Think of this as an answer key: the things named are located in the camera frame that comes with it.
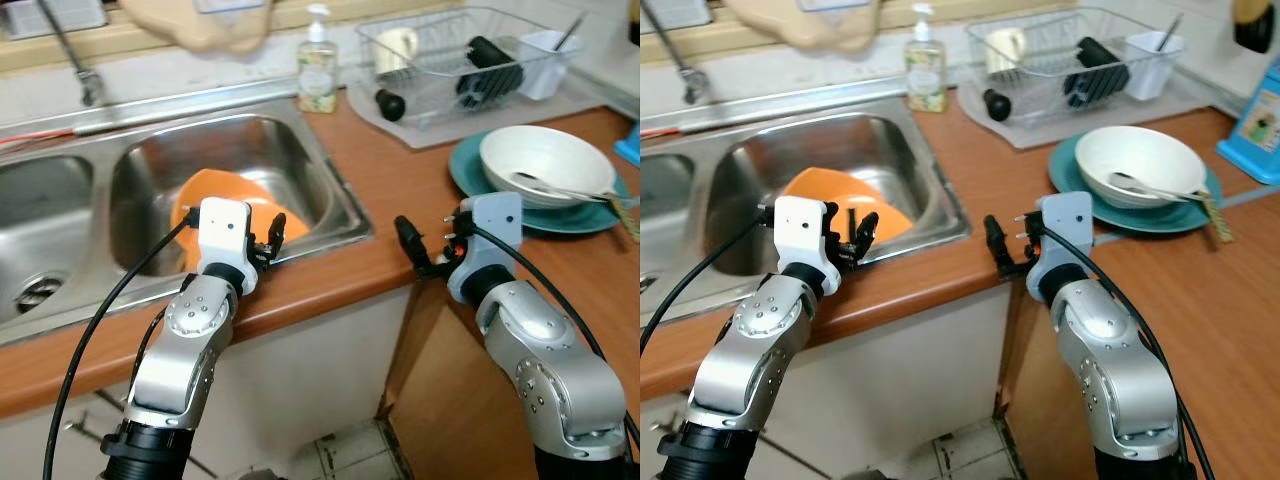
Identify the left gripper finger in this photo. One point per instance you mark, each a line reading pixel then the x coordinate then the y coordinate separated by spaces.
pixel 864 232
pixel 255 222
pixel 276 230
pixel 830 220

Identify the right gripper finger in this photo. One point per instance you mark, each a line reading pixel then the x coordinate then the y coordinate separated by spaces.
pixel 424 268
pixel 996 238
pixel 1010 268
pixel 408 238

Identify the teal plate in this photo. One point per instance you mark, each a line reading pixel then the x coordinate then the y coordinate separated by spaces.
pixel 470 175
pixel 1065 180

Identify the white ceramic bowl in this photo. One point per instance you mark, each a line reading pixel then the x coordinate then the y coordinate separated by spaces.
pixel 1140 155
pixel 545 150

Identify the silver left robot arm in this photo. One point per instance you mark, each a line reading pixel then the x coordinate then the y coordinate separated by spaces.
pixel 185 350
pixel 750 350

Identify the stainless steel double sink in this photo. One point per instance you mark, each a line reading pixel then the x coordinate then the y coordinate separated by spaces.
pixel 900 150
pixel 60 200

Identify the grey dish rack drain tray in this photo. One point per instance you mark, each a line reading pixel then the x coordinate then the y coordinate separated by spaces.
pixel 450 135
pixel 1050 135

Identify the metal spoon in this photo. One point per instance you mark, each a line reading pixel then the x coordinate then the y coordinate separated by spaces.
pixel 1130 185
pixel 530 183

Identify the small black round cap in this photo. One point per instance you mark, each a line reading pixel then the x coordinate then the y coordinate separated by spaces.
pixel 997 106
pixel 390 106

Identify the white cabinet front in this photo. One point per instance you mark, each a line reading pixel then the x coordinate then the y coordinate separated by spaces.
pixel 300 380
pixel 900 380

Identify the wooden cabinet door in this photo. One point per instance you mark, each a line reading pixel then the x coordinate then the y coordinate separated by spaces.
pixel 440 400
pixel 1040 400

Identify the clear soap pump bottle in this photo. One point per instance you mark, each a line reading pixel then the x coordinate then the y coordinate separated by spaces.
pixel 926 80
pixel 318 80

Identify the black ribbed bottle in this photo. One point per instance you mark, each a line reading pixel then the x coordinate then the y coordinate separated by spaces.
pixel 490 70
pixel 1098 72

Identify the cream mug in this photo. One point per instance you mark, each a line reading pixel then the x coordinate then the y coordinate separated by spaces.
pixel 398 48
pixel 1005 50

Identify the patterned stick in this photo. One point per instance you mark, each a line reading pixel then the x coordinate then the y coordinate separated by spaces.
pixel 1217 215
pixel 625 215

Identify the metal sink drain strainer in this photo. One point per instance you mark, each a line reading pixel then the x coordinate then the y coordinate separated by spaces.
pixel 648 283
pixel 40 292

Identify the metal sink faucet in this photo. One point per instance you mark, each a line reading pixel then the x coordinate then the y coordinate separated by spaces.
pixel 688 88
pixel 90 90

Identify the beige plastic board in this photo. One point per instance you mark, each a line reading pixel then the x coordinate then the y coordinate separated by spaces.
pixel 800 25
pixel 200 30

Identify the white utensil cup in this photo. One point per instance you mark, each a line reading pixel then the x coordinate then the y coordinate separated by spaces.
pixel 543 70
pixel 1152 70

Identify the white rectangular object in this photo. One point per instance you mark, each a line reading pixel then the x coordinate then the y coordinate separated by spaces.
pixel 230 5
pixel 835 5

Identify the blue plastic container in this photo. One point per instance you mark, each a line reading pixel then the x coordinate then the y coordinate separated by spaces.
pixel 628 145
pixel 1255 130

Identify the black round object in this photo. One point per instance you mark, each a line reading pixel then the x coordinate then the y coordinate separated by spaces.
pixel 1253 30
pixel 636 25

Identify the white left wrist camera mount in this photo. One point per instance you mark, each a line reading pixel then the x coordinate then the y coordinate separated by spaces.
pixel 800 230
pixel 222 230

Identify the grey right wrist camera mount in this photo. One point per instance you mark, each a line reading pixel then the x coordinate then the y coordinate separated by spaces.
pixel 492 225
pixel 1065 225

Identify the grey mesh window frame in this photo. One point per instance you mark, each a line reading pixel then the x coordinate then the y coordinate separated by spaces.
pixel 25 15

